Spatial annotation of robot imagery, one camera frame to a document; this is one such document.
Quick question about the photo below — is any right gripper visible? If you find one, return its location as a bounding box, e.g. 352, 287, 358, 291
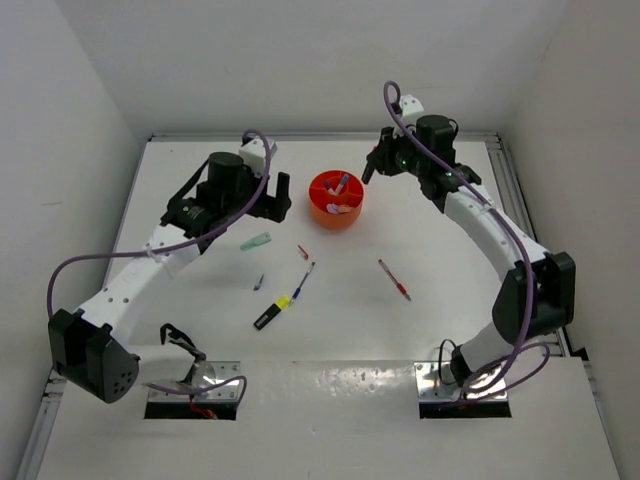
369, 122, 428, 178

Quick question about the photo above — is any yellow highlighter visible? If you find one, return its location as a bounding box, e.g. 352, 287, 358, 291
253, 295, 291, 331

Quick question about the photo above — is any red pen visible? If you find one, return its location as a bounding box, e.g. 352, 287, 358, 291
378, 259, 411, 301

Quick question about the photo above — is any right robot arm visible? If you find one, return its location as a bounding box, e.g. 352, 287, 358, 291
362, 115, 576, 387

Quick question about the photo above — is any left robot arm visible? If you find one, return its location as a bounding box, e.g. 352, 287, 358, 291
48, 152, 291, 404

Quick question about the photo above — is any blue capped pen in container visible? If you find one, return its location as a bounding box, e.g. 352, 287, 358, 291
334, 174, 349, 195

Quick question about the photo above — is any orange round container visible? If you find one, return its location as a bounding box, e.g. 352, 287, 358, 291
308, 170, 365, 230

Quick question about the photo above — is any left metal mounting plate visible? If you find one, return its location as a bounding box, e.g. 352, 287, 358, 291
147, 361, 244, 404

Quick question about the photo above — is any metal mounting plate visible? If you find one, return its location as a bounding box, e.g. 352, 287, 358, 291
147, 361, 244, 404
414, 361, 508, 404

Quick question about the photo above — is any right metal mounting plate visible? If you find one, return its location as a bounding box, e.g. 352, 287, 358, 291
414, 361, 508, 404

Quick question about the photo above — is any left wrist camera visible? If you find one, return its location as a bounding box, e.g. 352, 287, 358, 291
238, 139, 266, 178

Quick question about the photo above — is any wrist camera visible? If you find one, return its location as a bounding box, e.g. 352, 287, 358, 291
238, 139, 266, 178
392, 95, 425, 133

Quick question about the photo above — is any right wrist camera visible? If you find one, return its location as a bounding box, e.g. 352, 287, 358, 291
392, 95, 425, 133

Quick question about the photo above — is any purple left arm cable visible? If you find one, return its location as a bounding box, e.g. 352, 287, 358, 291
47, 129, 277, 401

